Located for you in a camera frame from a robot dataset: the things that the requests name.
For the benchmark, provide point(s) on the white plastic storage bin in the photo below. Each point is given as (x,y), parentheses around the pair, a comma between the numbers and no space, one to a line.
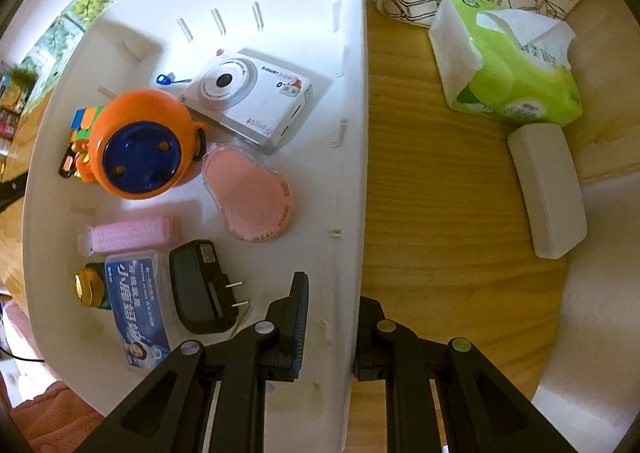
(320,183)

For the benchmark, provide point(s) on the black plug adapter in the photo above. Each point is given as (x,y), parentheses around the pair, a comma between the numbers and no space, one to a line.
(200,288)

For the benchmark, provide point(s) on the white glasses case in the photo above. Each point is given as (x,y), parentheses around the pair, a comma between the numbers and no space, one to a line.
(547,193)

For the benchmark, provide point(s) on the grape printed paper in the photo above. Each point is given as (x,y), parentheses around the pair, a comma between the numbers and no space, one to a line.
(95,0)
(52,45)

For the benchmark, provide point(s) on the pink hair roller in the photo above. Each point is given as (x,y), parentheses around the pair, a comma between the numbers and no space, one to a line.
(130,234)

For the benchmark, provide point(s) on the clear box with blue label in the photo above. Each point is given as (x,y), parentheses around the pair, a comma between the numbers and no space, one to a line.
(137,303)

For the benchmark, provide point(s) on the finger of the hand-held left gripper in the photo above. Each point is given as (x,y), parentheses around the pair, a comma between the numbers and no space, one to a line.
(12,190)

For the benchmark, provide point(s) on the green bottle with gold cap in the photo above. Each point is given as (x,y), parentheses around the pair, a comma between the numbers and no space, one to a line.
(90,285)

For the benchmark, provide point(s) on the pink correction tape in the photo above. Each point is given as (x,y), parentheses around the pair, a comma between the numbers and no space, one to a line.
(247,193)

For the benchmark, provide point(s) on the red can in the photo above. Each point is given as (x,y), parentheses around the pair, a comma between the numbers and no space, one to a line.
(7,125)

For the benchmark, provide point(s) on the orange round toy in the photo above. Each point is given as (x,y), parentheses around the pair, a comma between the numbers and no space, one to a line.
(140,133)

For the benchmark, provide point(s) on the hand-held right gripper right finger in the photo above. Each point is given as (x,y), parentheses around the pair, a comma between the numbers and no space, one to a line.
(367,333)

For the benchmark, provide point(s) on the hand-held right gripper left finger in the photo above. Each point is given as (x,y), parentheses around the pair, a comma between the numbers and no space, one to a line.
(300,333)

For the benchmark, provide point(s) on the person's pink clothing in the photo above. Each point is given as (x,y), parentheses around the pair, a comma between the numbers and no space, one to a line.
(45,413)

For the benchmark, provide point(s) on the yellow snack pouch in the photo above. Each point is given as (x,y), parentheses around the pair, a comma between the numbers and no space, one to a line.
(17,85)

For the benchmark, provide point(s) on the colourful puzzle cube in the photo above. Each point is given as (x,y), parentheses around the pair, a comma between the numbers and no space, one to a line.
(85,120)

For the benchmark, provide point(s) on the white compact camera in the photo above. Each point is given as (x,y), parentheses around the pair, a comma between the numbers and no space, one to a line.
(250,98)

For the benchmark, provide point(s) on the green tissue pack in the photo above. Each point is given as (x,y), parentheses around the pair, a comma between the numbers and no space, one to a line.
(505,78)

